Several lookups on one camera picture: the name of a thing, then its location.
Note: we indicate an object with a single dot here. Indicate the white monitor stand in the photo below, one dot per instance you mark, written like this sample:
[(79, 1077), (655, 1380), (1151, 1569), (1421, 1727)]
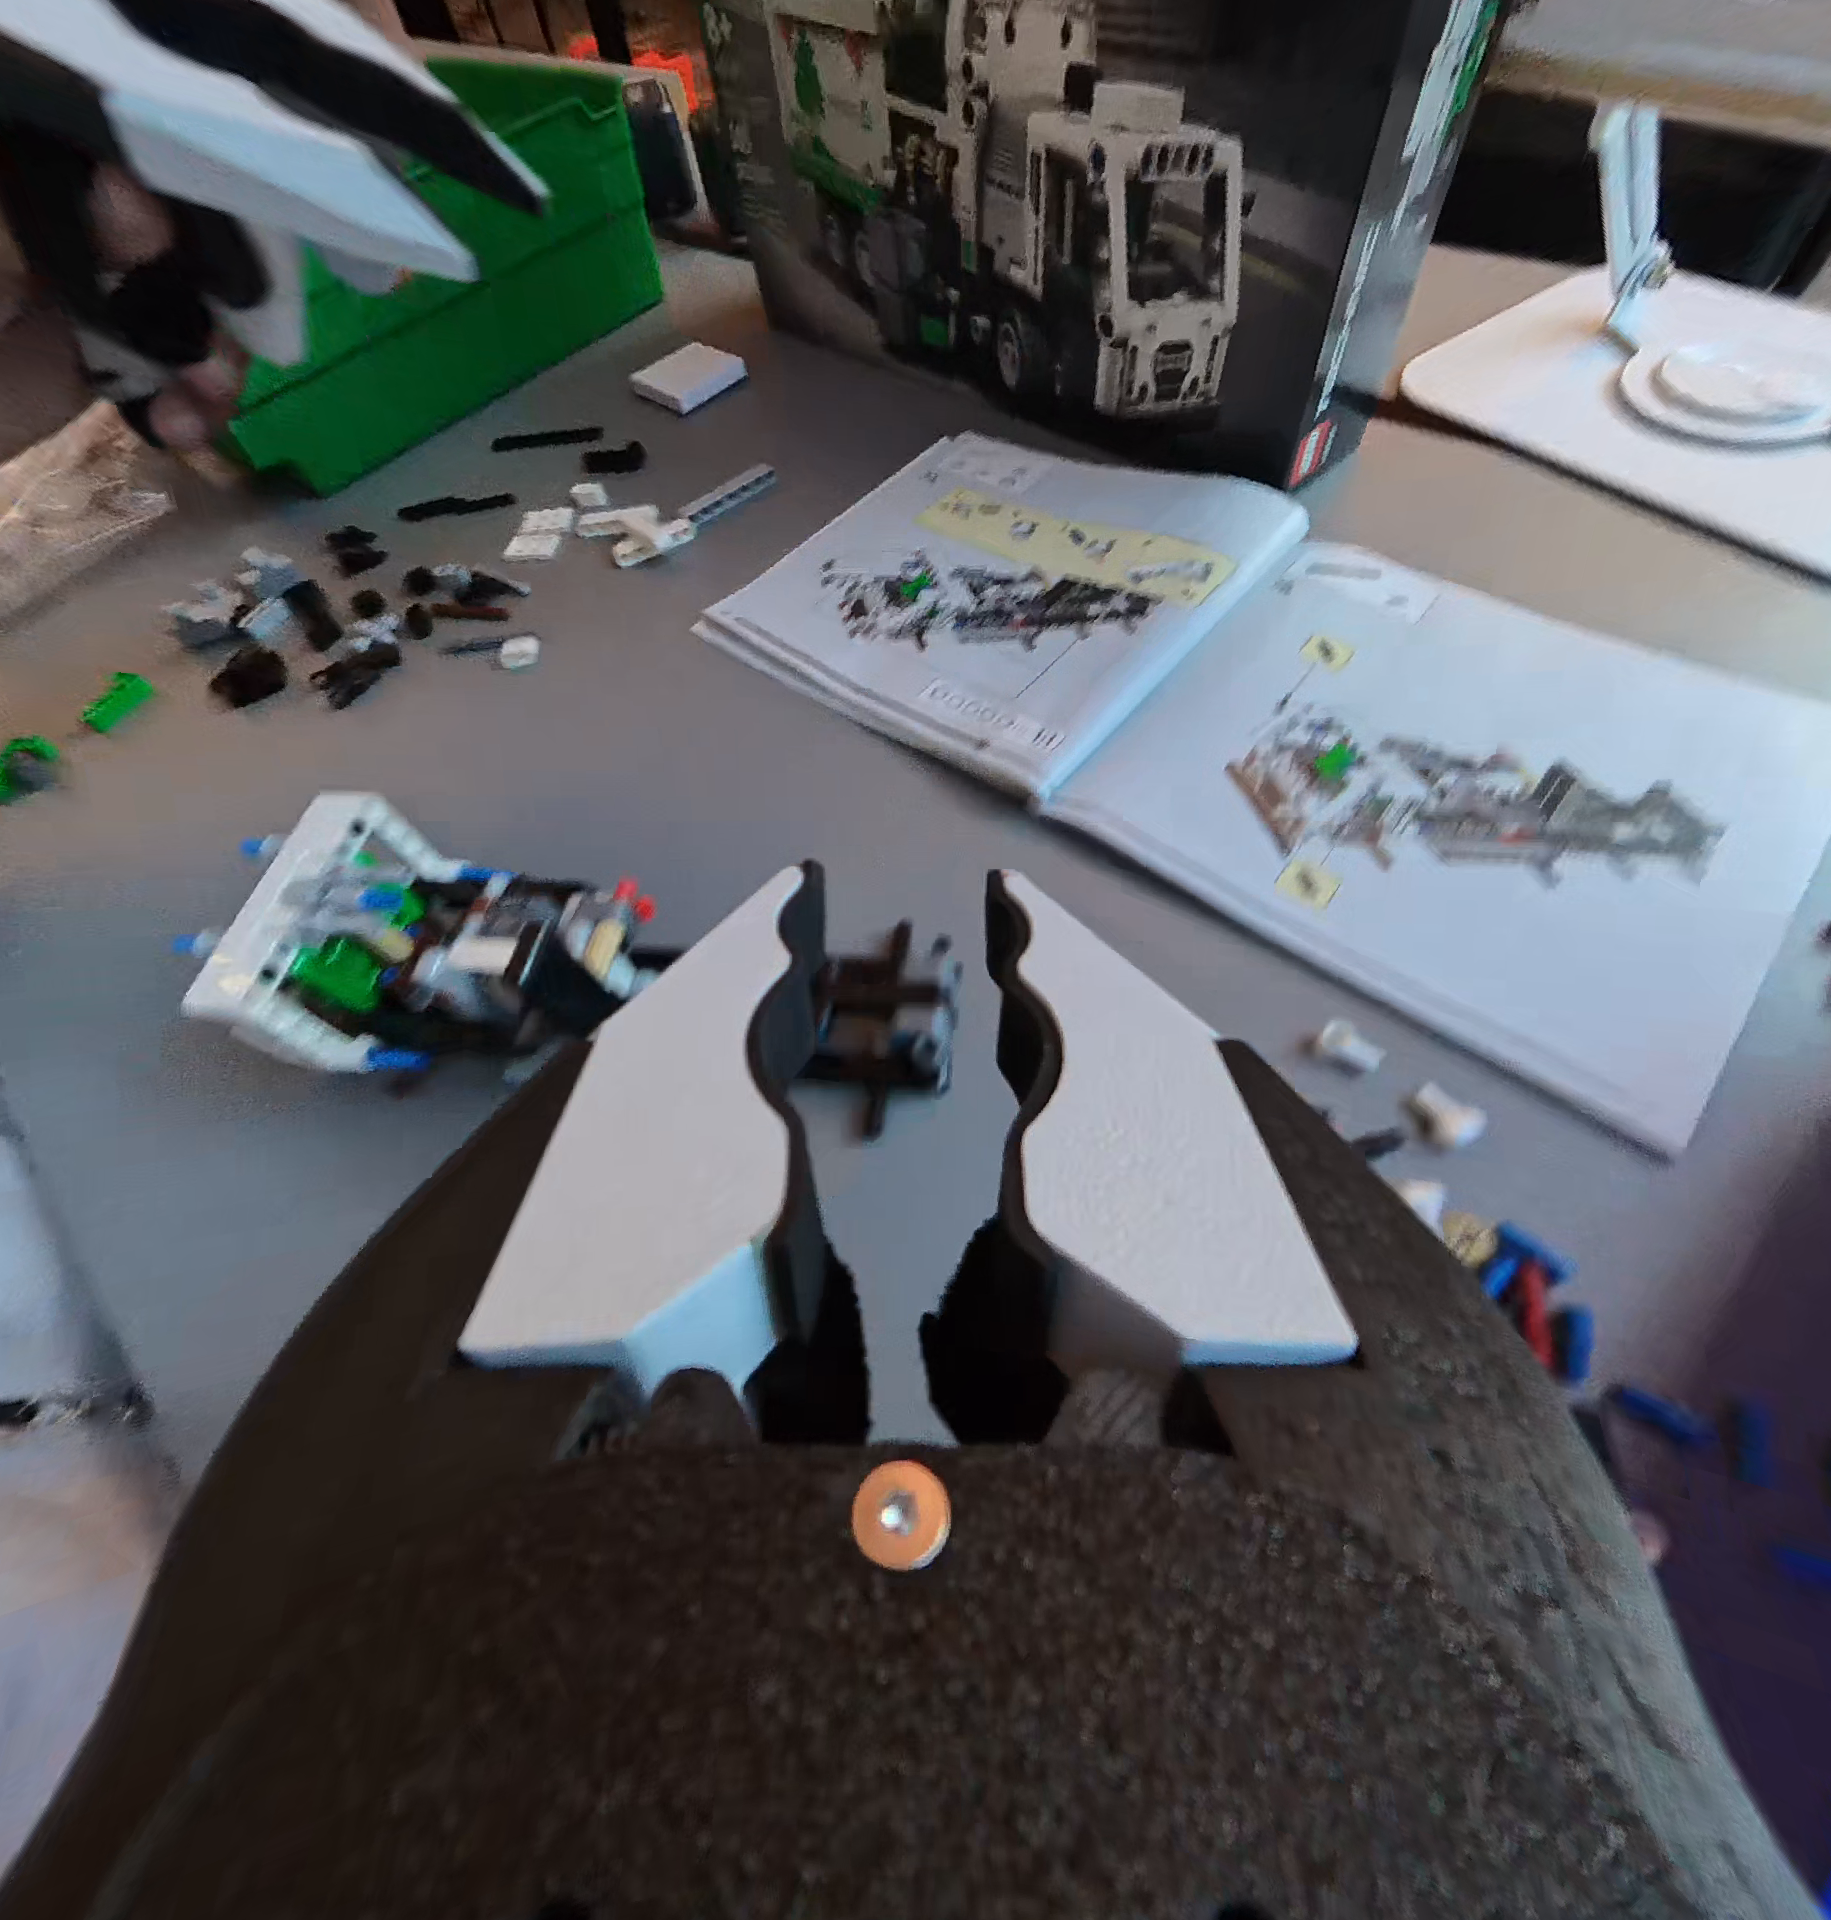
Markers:
[(1678, 406)]

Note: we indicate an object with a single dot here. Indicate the small white lego connector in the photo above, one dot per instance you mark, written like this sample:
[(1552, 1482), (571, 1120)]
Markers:
[(1347, 1046), (1444, 1117)]

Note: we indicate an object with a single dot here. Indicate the white square lego tile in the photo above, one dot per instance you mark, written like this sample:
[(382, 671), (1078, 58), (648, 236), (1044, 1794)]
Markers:
[(688, 378)]

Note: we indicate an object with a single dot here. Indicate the white shirt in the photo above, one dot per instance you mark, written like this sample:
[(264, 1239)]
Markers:
[(16, 1276)]

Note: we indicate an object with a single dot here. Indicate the partly built lego truck model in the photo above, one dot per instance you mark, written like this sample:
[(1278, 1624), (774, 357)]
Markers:
[(406, 946)]

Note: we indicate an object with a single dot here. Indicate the scattered grey black lego pieces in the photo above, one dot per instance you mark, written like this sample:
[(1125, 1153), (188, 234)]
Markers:
[(345, 601)]

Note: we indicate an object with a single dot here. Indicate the pile of blue red lego pieces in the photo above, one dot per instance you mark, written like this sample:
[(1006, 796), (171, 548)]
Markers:
[(1528, 1291)]

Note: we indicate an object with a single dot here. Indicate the purple cloth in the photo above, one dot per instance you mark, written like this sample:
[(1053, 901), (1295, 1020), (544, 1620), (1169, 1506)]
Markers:
[(1770, 1350)]

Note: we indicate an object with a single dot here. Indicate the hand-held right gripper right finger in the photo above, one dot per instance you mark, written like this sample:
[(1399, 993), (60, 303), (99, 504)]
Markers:
[(1170, 1185)]

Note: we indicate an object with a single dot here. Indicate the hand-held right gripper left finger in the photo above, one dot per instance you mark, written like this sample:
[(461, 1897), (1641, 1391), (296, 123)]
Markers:
[(646, 1156)]

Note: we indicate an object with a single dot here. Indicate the open lego instruction booklet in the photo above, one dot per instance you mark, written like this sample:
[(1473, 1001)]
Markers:
[(1393, 781)]

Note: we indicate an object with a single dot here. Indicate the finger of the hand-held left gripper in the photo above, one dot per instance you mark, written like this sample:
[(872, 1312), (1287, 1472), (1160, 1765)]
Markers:
[(46, 33), (285, 172)]

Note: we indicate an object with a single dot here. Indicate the dark grey container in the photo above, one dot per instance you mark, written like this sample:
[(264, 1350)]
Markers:
[(662, 141)]

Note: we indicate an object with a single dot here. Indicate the clear plastic bag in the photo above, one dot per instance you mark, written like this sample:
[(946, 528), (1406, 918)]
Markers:
[(46, 511)]

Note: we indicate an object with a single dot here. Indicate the person's left hand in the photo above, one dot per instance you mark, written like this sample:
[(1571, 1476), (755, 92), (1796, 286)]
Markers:
[(202, 393)]

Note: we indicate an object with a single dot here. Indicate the green plastic bin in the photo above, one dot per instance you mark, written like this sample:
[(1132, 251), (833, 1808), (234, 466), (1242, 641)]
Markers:
[(481, 286)]

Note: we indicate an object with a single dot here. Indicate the small green lego piece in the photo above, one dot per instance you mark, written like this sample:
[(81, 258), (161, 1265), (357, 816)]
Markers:
[(115, 700), (18, 767)]

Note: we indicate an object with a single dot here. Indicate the black lego set box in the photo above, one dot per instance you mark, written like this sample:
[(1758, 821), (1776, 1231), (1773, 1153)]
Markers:
[(1096, 225)]

